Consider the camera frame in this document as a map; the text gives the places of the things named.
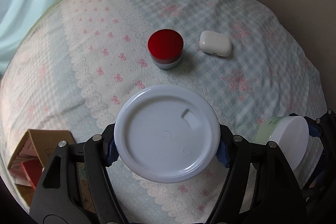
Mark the red lid cream jar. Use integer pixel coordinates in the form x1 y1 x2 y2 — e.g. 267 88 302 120
147 29 184 70

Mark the floral checked bed cover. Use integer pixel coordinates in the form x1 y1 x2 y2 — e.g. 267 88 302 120
1 0 327 211

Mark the white earbuds case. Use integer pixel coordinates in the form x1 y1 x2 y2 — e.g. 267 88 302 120
199 31 232 57

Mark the red Marubi carton box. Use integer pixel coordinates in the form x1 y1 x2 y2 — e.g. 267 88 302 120
21 159 43 190

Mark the brown cardboard box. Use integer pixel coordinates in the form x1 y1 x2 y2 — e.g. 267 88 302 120
7 129 75 208

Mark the pale green white-lid jar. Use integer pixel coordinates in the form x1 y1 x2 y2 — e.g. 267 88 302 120
253 116 309 170

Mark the white lid green jar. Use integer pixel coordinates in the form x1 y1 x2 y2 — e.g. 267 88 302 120
114 85 221 184

